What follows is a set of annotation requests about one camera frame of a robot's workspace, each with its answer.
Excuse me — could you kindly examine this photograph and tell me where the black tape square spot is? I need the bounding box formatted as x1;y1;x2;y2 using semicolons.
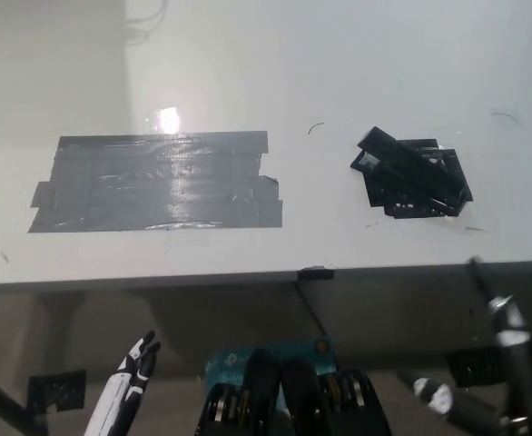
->
364;137;477;223

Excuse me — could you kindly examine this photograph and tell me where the black teal robot torso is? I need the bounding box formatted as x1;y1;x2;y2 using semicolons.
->
196;335;393;436

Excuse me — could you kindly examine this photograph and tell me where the large grey duct tape patch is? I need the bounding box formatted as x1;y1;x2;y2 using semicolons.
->
26;130;285;234

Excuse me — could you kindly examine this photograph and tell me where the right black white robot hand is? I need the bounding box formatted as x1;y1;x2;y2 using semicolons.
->
396;257;532;436

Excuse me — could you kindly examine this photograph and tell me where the black rectangular box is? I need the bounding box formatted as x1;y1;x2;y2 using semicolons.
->
350;126;470;215

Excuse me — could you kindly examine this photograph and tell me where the dark table leg bar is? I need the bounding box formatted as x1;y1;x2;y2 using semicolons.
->
0;366;50;436

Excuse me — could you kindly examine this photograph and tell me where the thin black cable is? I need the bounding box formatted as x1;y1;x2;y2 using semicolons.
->
296;279;329;338

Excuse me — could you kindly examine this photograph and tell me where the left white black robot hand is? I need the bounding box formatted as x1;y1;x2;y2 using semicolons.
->
83;330;163;436

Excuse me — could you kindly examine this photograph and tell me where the black tape floor mark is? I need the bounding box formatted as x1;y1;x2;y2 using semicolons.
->
26;369;88;413
446;348;512;388

